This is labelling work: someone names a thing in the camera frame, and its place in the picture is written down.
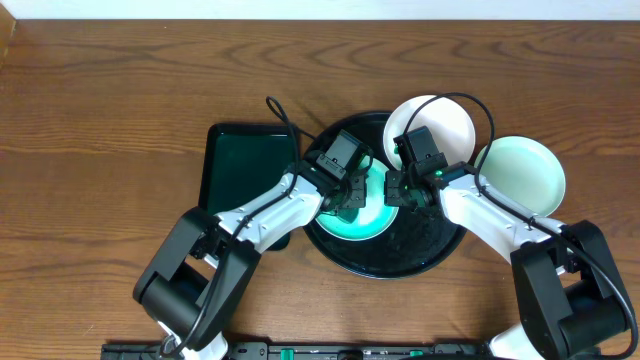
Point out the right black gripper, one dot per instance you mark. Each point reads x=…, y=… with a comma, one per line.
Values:
x=392, y=197

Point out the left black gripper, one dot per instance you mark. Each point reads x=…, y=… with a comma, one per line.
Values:
x=354, y=191

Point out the green sponge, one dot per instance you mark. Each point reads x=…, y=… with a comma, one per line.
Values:
x=347, y=215

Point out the white plate with green stain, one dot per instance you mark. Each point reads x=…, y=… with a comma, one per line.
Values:
x=450, y=125

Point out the mint plate with green stain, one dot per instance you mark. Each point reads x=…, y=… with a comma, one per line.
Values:
x=525, y=171

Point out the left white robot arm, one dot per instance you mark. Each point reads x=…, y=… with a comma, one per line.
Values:
x=195, y=281

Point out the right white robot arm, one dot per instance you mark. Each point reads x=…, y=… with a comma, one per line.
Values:
x=569, y=291

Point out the round black tray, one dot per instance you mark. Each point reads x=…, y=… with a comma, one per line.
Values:
x=415, y=242

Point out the dark green rectangular tray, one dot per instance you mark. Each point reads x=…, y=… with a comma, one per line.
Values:
x=242, y=161

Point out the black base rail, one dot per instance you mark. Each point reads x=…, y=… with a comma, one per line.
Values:
x=263, y=351

